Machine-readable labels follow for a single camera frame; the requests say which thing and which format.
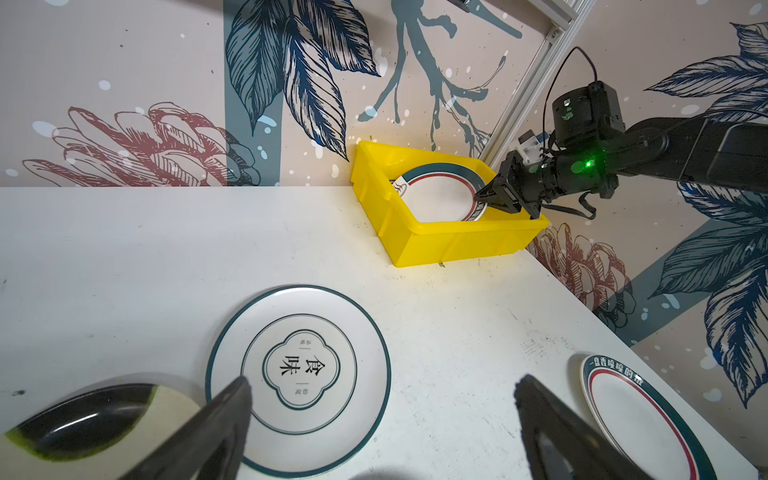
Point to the yellow plastic bin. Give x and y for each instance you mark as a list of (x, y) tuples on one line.
[(411, 243)]

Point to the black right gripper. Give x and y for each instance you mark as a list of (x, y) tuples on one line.
[(516, 189)]

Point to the white plate green red rim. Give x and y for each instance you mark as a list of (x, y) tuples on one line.
[(441, 192)]

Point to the aluminium frame post right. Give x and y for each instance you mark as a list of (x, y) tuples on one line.
[(566, 19)]

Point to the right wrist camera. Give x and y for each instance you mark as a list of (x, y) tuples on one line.
[(587, 114)]

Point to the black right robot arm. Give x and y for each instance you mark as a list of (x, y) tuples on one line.
[(702, 150)]

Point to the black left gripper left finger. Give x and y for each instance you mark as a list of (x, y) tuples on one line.
[(209, 446)]

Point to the cream plate black green patch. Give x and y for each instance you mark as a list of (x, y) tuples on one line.
[(100, 434)]

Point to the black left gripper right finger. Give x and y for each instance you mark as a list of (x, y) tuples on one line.
[(559, 444)]

